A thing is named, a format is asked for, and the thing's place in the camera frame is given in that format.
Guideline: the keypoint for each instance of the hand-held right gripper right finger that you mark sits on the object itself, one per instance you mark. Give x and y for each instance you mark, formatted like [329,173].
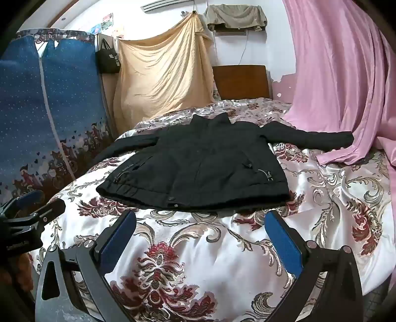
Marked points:
[283,244]

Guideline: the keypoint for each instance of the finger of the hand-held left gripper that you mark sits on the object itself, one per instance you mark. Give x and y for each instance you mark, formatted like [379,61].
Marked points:
[28,199]
[51,209]

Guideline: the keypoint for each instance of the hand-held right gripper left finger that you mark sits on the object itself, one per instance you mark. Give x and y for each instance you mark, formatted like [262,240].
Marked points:
[116,244]

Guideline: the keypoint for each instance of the black jacket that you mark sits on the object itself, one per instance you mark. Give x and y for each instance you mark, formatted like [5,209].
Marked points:
[198,164]

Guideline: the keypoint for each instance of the floral satin bedspread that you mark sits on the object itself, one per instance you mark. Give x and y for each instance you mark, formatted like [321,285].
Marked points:
[201,247]

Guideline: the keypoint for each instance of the black hanging bag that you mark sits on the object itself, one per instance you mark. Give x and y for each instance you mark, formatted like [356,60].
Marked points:
[107,60]

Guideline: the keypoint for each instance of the wooden headboard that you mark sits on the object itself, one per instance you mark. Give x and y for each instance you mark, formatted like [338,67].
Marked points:
[241,82]

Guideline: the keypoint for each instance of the beige hanging cloth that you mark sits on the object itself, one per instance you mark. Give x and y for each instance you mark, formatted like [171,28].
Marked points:
[161,77]

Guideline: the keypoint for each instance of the pink curtain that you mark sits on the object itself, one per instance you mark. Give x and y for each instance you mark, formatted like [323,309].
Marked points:
[334,77]

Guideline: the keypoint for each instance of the olive hanging garment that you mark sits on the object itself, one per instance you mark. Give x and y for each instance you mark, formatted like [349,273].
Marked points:
[235,15]

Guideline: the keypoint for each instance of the white air conditioner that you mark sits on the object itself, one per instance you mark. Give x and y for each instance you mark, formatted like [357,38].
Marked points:
[167,4]

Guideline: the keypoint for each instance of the wall pictures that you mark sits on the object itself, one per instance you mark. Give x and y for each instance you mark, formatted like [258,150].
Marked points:
[105,23]

